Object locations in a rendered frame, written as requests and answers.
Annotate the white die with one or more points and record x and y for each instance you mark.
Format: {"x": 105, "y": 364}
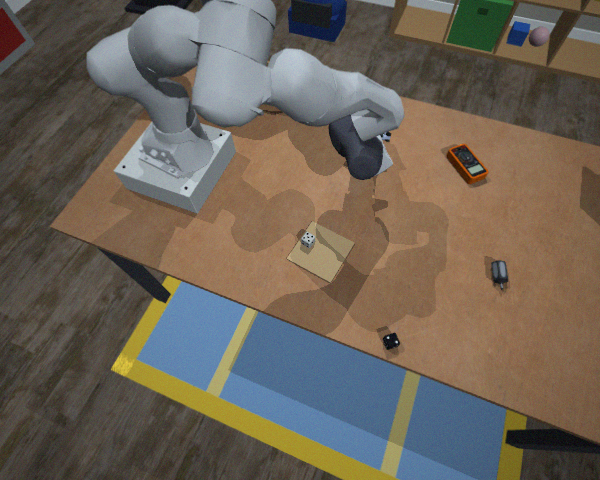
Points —
{"x": 308, "y": 239}

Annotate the orange digital multimeter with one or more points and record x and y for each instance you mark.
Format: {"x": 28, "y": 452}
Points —
{"x": 467, "y": 164}

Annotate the black die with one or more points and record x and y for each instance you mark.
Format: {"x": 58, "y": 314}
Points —
{"x": 391, "y": 341}

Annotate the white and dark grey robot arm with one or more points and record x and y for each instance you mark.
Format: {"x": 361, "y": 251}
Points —
{"x": 232, "y": 82}

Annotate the beige square mat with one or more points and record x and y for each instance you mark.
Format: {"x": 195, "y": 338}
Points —
{"x": 325, "y": 256}

